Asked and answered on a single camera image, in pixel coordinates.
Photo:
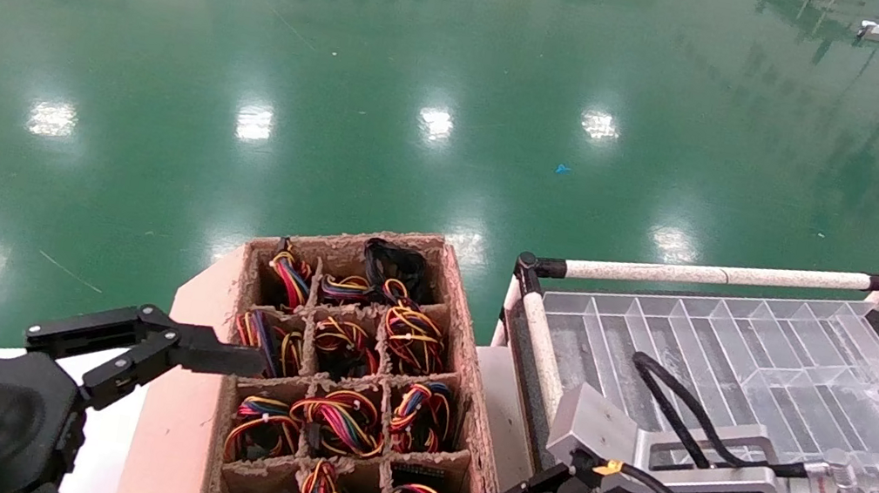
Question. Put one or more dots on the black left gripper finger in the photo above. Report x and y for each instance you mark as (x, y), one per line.
(210, 356)

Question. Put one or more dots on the brown pulp divider box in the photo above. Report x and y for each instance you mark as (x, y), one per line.
(333, 252)

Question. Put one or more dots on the clear plastic divider tray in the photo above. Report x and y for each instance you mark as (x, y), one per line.
(807, 375)

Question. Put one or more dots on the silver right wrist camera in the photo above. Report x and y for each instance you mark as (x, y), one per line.
(596, 426)

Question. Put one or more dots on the white tube cart frame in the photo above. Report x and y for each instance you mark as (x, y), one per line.
(752, 277)

